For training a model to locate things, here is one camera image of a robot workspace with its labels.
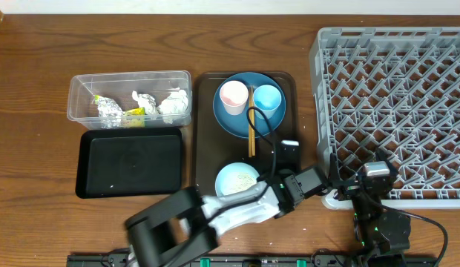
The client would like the brown plastic tray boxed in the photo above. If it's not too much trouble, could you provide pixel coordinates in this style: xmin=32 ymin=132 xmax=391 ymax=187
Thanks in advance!
xmin=191 ymin=71 xmax=298 ymax=195

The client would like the foil snack wrapper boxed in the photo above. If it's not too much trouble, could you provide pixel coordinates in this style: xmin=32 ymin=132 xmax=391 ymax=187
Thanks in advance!
xmin=93 ymin=95 xmax=145 ymax=128

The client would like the wooden chopstick left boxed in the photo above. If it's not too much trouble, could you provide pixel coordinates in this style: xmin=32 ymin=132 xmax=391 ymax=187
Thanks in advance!
xmin=246 ymin=86 xmax=253 ymax=158

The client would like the wooden chopstick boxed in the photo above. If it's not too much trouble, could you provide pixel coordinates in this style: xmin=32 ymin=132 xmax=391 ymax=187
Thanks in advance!
xmin=246 ymin=86 xmax=253 ymax=158
xmin=249 ymin=85 xmax=256 ymax=157

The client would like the clear plastic bin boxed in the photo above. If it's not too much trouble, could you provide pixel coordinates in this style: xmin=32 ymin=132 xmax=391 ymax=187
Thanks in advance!
xmin=67 ymin=70 xmax=192 ymax=129

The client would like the pile of white rice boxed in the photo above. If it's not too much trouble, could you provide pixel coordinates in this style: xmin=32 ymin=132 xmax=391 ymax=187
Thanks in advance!
xmin=229 ymin=173 xmax=257 ymax=194

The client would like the grey dishwasher rack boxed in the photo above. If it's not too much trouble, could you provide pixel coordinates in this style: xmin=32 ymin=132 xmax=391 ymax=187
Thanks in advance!
xmin=309 ymin=27 xmax=460 ymax=209

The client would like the dark blue plate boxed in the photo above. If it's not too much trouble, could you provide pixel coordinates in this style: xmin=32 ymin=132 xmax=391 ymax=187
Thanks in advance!
xmin=213 ymin=72 xmax=286 ymax=139

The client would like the black waste tray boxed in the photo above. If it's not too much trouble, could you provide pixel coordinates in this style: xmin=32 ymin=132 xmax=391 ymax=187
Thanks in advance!
xmin=75 ymin=128 xmax=183 ymax=199

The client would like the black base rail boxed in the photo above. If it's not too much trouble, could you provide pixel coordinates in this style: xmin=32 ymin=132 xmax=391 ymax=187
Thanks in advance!
xmin=66 ymin=248 xmax=438 ymax=267

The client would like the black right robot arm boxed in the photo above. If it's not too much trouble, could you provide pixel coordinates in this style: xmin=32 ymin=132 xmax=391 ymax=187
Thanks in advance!
xmin=329 ymin=149 xmax=411 ymax=266

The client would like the white napkin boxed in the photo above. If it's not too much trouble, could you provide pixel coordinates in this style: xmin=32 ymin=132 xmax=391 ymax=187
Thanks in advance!
xmin=157 ymin=90 xmax=188 ymax=124

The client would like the pink cup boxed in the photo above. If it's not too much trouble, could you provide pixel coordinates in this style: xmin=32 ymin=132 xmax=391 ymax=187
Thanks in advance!
xmin=220 ymin=81 xmax=249 ymax=116

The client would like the wooden chopstick right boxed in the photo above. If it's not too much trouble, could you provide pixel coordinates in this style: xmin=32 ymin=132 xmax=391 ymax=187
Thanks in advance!
xmin=249 ymin=85 xmax=256 ymax=157

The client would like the light blue cup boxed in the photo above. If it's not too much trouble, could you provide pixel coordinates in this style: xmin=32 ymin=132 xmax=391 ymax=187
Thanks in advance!
xmin=253 ymin=85 xmax=283 ymax=119

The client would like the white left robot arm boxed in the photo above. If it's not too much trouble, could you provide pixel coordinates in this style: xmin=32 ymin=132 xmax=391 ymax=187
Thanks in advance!
xmin=125 ymin=156 xmax=327 ymax=266

